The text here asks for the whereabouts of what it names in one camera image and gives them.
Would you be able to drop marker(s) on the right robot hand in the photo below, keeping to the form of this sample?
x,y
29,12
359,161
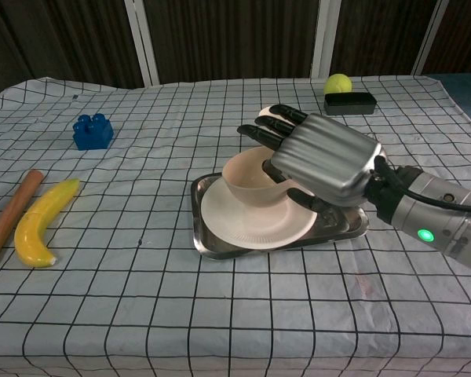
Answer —
x,y
326,157

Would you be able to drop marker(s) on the white paper cup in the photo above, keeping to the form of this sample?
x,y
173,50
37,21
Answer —
x,y
265,112

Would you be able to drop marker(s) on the beige bowl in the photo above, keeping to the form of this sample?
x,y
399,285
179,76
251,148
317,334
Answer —
x,y
247,173

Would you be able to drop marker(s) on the white paper plate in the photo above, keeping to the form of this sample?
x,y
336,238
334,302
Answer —
x,y
251,228

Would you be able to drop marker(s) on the steel tray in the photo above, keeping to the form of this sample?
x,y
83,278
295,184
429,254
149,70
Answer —
x,y
337,224

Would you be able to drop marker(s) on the black rectangular box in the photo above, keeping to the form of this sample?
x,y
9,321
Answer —
x,y
349,104

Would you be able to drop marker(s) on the yellow tennis ball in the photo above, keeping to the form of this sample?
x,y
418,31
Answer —
x,y
338,83

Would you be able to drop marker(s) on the dark brown curtain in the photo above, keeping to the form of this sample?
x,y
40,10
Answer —
x,y
235,35

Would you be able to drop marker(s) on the blue mat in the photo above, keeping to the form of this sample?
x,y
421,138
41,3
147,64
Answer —
x,y
465,90

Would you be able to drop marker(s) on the checkered tablecloth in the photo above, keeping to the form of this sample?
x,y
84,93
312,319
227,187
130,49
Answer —
x,y
220,306

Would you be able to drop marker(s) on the blue toy brick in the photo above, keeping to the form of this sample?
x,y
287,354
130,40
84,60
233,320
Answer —
x,y
92,133

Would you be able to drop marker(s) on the yellow banana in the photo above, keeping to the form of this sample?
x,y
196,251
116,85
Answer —
x,y
35,235

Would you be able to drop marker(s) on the wooden rolling pin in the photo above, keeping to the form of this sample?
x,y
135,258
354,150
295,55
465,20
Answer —
x,y
12,212

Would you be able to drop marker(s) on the white double frame post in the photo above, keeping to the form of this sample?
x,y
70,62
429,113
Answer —
x,y
143,43

